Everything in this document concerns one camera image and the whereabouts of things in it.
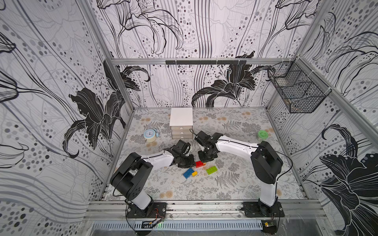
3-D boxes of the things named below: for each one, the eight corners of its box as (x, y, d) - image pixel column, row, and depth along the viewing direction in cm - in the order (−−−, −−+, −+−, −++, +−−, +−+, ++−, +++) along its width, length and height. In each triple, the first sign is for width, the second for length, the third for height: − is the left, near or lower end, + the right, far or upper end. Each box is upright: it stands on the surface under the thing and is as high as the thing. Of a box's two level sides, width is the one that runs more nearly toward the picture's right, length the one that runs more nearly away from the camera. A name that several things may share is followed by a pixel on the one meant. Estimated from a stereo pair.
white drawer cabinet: (171, 139, 102) (168, 126, 91) (173, 120, 113) (171, 107, 102) (192, 139, 102) (192, 126, 91) (192, 120, 113) (192, 107, 102)
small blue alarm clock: (144, 142, 101) (142, 138, 97) (146, 132, 106) (144, 128, 103) (157, 142, 101) (156, 138, 97) (159, 132, 106) (158, 128, 103)
